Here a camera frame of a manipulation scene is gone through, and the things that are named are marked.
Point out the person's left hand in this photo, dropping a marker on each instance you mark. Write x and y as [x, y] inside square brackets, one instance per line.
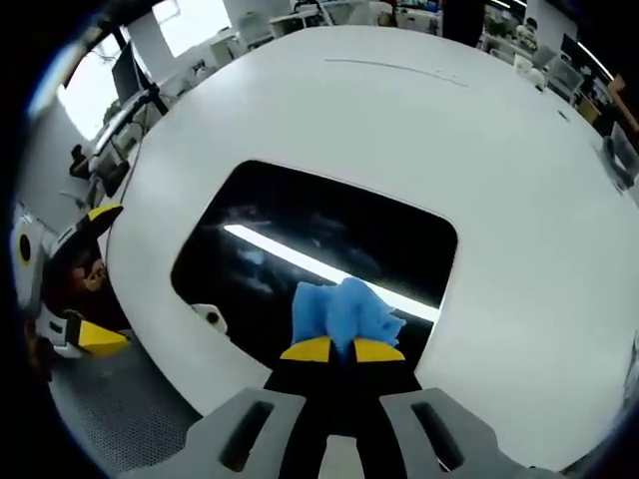
[90, 277]

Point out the small dark item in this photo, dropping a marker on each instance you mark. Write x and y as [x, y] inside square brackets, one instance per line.
[563, 116]

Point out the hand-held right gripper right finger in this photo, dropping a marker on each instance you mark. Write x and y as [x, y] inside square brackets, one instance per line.
[389, 399]

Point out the black computer monitor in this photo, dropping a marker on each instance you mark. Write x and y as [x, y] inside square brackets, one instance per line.
[125, 72]

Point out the dark grey object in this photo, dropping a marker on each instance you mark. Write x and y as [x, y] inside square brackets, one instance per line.
[618, 159]

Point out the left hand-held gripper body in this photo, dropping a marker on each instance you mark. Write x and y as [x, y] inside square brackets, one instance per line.
[30, 269]

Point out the blue cleaning cloth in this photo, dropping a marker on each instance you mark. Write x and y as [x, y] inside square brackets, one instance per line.
[344, 309]

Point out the white round object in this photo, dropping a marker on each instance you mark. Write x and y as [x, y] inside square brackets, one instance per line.
[529, 67]

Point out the grey mesh chair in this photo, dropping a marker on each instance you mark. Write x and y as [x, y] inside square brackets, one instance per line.
[125, 424]

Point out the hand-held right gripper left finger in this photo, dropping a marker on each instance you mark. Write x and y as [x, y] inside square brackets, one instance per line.
[299, 399]

